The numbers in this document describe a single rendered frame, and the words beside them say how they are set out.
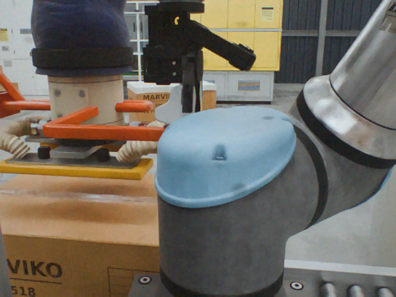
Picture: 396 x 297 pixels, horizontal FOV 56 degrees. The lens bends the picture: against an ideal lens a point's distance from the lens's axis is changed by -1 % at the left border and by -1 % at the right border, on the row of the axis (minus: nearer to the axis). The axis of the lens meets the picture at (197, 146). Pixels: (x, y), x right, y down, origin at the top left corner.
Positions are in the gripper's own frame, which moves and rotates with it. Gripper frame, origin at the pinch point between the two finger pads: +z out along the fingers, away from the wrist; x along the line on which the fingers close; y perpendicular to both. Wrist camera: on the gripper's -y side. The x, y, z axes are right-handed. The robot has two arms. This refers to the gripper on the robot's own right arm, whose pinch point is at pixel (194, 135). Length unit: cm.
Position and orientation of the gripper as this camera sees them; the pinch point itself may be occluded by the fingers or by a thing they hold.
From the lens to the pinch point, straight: 60.5
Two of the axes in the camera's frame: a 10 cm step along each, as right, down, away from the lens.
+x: -1.4, 2.7, -9.5
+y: -9.9, -0.4, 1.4
